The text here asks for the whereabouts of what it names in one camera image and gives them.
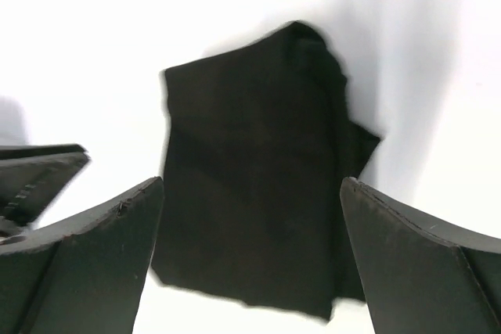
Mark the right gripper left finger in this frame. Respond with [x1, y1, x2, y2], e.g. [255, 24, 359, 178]
[1, 177, 164, 334]

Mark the plain black t-shirt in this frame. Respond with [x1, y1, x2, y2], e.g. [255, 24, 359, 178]
[152, 22, 380, 320]

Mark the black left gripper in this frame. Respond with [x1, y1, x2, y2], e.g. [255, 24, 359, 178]
[1, 144, 89, 239]

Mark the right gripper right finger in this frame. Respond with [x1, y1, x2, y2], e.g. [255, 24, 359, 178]
[340, 178, 500, 334]

